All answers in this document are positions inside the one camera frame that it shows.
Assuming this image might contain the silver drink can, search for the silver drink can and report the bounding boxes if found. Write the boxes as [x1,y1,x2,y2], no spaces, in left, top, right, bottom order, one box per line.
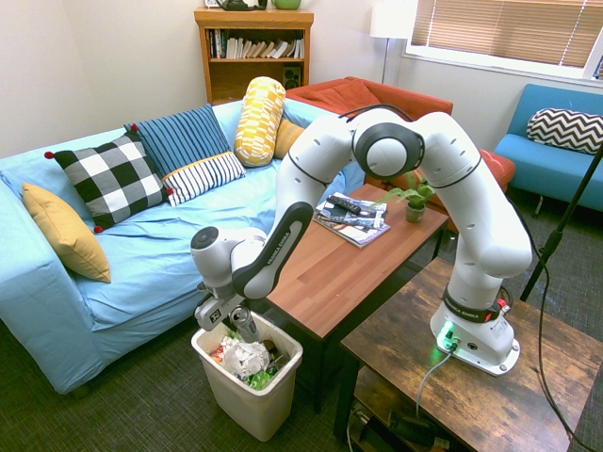
[229,305,259,344]

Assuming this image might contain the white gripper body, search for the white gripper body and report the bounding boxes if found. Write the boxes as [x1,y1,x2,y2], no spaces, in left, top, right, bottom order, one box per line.
[193,294,237,332]

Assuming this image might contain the grey base cable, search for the grey base cable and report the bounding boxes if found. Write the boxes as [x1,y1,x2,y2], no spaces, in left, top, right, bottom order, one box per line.
[415,348,457,419]

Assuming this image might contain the black camera stand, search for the black camera stand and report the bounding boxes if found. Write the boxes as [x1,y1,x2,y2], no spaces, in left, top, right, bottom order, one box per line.
[518,139,603,303]

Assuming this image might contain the yellow white patterned bolster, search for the yellow white patterned bolster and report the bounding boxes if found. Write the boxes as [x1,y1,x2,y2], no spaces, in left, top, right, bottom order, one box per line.
[233,76,287,169]

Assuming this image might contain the rustic dark wood table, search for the rustic dark wood table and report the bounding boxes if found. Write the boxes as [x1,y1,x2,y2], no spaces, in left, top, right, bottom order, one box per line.
[333,256,603,452]

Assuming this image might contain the black white shelf item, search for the black white shelf item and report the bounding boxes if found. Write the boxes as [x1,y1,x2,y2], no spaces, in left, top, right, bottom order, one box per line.
[204,0,269,12]

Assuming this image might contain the wooden bookshelf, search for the wooden bookshelf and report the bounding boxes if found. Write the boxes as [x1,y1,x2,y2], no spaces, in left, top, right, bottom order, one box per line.
[193,7,316,106]

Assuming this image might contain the light cover magazine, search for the light cover magazine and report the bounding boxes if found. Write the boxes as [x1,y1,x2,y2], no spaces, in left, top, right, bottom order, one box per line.
[313,214,393,250]

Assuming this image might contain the wooden coffee table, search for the wooden coffee table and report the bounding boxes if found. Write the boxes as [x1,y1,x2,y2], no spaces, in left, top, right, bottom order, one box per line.
[263,183,451,416]

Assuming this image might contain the black power adapter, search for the black power adapter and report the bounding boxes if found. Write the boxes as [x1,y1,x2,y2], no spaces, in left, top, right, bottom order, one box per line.
[386,410,452,451]

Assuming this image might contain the wooden window blinds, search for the wooden window blinds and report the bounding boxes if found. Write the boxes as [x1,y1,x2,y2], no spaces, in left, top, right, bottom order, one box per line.
[410,0,603,70]

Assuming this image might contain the blue striped pillow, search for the blue striped pillow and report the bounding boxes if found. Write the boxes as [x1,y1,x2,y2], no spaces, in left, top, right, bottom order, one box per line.
[123,103,248,208]

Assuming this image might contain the blue chair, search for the blue chair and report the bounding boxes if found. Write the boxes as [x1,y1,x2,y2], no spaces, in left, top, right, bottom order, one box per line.
[493,83,603,214]

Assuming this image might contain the mustard yellow pillow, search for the mustard yellow pillow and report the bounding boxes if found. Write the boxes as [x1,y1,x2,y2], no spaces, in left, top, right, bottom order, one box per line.
[22,182,113,284]
[271,117,307,161]

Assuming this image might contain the orange armchair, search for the orange armchair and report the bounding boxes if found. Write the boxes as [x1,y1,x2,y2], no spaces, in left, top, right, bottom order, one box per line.
[285,75,517,234]

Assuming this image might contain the green snack wrapper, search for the green snack wrapper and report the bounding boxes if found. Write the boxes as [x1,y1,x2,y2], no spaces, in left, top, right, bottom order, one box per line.
[246,368,278,392]

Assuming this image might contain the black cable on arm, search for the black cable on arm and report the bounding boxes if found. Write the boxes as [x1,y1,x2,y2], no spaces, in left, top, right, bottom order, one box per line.
[337,103,418,125]

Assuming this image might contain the black remote control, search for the black remote control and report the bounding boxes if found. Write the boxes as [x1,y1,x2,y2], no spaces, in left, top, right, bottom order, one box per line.
[326,194,364,214]

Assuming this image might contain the black white checkered pillow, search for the black white checkered pillow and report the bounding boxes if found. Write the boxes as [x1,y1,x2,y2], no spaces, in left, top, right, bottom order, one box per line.
[43,122,175,234]

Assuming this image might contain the white shade floor lamp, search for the white shade floor lamp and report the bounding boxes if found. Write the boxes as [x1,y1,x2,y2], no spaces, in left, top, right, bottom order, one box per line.
[369,0,414,87]

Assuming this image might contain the green fern plant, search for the green fern plant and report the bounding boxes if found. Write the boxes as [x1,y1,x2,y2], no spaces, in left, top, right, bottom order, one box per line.
[368,169,438,209]

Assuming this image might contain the white crumpled paper trash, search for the white crumpled paper trash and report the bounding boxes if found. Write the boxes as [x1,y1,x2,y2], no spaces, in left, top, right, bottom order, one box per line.
[220,339,271,379]

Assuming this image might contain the row of books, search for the row of books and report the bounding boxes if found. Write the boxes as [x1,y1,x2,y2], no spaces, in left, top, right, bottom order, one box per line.
[207,28,306,60]

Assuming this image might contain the white plastic trash bin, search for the white plastic trash bin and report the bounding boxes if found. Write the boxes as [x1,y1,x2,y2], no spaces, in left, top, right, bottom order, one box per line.
[190,310,304,443]

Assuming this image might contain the thin black hanging cable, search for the thin black hanging cable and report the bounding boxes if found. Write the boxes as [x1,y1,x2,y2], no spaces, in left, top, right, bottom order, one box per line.
[535,253,603,452]

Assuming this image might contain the black white zigzag pillow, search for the black white zigzag pillow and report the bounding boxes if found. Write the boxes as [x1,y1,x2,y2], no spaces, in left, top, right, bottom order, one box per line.
[526,107,603,156]

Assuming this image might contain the dark cover magazine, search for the dark cover magazine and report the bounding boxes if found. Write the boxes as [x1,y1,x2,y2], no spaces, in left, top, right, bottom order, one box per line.
[315,200,390,230]

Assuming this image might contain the light blue sofa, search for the light blue sofa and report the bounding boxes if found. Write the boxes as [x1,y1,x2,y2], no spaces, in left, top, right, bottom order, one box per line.
[0,96,369,396]

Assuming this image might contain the white edged magazine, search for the white edged magazine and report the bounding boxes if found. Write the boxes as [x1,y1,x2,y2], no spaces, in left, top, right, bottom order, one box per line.
[324,193,390,222]

